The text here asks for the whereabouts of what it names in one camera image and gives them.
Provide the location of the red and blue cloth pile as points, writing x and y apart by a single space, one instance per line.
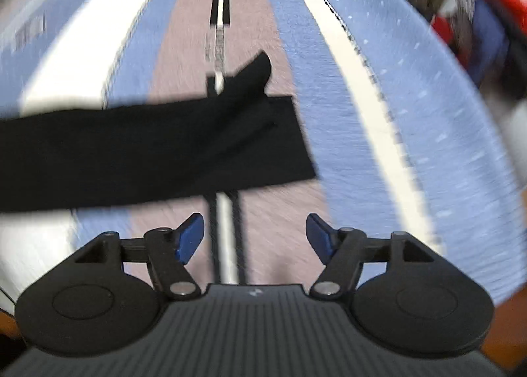
490 27

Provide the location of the striped blue and grey bedsheet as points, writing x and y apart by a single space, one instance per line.
317 72

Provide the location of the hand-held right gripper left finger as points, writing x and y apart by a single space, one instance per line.
189 239

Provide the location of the black pants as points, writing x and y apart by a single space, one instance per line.
144 146

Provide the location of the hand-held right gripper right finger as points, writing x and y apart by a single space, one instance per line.
320 239

